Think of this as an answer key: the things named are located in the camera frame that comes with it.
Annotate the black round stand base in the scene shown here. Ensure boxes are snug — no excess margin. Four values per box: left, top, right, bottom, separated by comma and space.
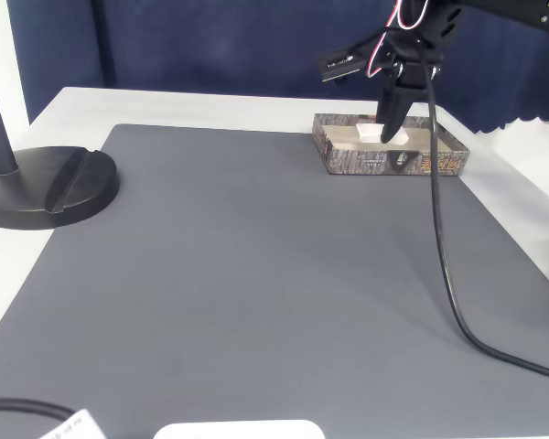
0, 145, 121, 230

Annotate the grey table mat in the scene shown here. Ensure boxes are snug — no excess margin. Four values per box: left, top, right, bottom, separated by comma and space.
0, 123, 549, 439

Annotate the black camera cable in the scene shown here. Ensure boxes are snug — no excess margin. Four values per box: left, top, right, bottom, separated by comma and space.
418, 45, 549, 383

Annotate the white rectangular block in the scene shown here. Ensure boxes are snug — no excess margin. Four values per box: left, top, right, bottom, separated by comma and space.
355, 122, 411, 146

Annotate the red white servo wire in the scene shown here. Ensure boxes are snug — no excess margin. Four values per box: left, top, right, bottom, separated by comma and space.
365, 0, 429, 79

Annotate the white rounded device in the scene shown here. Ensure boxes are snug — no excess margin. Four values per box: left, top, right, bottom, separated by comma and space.
153, 419, 326, 439

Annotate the white printed label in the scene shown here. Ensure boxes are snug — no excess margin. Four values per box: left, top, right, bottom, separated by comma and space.
38, 408, 106, 439

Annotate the bark-patterned cardboard box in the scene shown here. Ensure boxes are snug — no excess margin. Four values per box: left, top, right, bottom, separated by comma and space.
311, 112, 471, 177

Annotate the thin black cable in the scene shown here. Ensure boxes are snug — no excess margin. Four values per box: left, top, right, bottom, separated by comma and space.
0, 397, 74, 424

